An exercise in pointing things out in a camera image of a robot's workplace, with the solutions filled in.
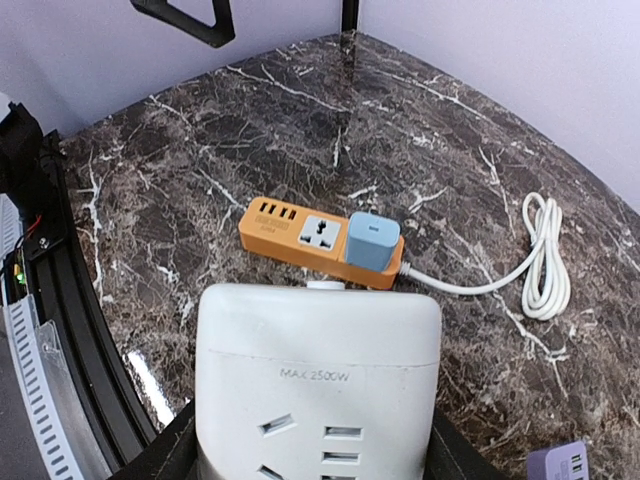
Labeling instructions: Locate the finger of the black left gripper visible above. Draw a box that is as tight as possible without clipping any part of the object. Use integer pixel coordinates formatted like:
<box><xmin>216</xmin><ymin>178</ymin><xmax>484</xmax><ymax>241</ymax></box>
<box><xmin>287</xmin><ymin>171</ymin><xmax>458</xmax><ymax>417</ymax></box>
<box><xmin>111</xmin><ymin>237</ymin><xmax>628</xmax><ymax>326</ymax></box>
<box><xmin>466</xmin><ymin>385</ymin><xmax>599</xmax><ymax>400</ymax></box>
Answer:
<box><xmin>130</xmin><ymin>0</ymin><xmax>235</xmax><ymax>48</ymax></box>

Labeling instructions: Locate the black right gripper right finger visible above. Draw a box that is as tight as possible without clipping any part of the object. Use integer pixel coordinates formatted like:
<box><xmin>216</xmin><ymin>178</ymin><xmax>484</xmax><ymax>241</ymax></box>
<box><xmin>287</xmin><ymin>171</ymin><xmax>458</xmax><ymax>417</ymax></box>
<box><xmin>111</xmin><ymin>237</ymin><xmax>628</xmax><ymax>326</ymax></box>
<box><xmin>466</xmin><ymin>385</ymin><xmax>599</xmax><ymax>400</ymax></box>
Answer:
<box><xmin>424</xmin><ymin>412</ymin><xmax>507</xmax><ymax>480</ymax></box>

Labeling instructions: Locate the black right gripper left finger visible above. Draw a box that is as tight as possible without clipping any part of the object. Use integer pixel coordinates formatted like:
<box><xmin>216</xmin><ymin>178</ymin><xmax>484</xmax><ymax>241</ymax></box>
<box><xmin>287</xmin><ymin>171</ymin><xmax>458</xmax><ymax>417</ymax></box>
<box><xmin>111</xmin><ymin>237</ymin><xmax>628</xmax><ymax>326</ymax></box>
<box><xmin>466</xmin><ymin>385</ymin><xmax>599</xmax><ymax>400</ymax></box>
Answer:
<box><xmin>109</xmin><ymin>399</ymin><xmax>198</xmax><ymax>480</ymax></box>

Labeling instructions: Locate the purple power strip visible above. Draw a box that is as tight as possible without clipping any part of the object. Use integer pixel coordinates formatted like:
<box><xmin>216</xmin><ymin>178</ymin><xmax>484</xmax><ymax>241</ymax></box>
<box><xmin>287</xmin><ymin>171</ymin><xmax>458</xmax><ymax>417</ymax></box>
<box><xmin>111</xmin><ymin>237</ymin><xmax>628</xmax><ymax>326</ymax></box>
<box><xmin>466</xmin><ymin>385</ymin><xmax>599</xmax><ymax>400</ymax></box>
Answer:
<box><xmin>526</xmin><ymin>440</ymin><xmax>590</xmax><ymax>480</ymax></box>

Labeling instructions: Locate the white cube adapter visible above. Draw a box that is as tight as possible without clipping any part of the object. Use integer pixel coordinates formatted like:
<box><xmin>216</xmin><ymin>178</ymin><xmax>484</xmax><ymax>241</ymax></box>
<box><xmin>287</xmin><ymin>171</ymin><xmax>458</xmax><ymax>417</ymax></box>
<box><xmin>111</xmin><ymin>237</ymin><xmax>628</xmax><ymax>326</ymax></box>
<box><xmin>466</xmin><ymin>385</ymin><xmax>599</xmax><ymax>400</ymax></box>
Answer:
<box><xmin>195</xmin><ymin>282</ymin><xmax>442</xmax><ymax>479</ymax></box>

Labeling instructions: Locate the orange power strip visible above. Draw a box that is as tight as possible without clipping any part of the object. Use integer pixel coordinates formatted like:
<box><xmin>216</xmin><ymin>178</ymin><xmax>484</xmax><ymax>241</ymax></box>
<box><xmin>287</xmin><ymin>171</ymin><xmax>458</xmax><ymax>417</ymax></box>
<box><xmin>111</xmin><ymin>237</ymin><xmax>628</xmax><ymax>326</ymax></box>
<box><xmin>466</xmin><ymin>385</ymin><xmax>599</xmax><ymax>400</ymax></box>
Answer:
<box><xmin>238</xmin><ymin>197</ymin><xmax>404</xmax><ymax>290</ymax></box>

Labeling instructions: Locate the blue charger plug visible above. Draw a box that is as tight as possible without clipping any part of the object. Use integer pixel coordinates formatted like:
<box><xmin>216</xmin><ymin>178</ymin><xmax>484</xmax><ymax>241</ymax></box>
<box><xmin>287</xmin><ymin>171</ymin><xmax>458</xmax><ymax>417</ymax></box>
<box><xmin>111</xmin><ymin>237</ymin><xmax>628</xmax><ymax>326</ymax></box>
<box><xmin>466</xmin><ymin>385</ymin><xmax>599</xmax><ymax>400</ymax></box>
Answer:
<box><xmin>345</xmin><ymin>212</ymin><xmax>400</xmax><ymax>272</ymax></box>

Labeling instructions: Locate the black front rail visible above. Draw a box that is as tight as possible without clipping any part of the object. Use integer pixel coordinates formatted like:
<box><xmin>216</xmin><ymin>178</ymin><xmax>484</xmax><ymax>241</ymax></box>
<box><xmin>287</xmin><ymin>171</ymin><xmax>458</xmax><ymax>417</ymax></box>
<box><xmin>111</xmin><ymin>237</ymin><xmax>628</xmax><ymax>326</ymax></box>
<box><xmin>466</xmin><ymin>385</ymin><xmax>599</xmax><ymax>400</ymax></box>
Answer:
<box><xmin>25</xmin><ymin>131</ymin><xmax>157</xmax><ymax>473</ymax></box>

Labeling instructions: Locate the white slotted cable duct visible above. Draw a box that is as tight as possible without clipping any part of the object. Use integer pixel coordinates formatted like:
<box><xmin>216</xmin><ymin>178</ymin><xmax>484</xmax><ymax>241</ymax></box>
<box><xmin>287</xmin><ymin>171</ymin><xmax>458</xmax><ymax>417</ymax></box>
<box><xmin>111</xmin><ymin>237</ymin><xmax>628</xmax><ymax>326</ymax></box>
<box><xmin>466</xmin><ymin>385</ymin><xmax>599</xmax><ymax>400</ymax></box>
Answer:
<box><xmin>0</xmin><ymin>194</ymin><xmax>84</xmax><ymax>480</ymax></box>

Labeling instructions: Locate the black left frame post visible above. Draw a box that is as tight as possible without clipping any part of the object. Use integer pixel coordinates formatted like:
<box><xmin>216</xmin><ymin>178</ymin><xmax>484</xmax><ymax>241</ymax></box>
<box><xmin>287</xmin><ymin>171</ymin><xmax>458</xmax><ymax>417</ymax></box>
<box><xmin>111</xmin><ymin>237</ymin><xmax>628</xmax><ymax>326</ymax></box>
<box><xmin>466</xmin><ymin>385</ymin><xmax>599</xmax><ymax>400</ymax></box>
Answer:
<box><xmin>339</xmin><ymin>0</ymin><xmax>360</xmax><ymax>64</ymax></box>

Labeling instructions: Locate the white power strip cable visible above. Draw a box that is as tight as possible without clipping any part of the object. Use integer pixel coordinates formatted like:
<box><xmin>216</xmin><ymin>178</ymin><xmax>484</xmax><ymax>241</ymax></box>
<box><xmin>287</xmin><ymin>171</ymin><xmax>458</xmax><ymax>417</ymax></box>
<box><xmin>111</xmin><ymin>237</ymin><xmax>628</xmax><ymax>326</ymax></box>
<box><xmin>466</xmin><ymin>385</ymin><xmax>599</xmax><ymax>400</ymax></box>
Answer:
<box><xmin>398</xmin><ymin>192</ymin><xmax>572</xmax><ymax>321</ymax></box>

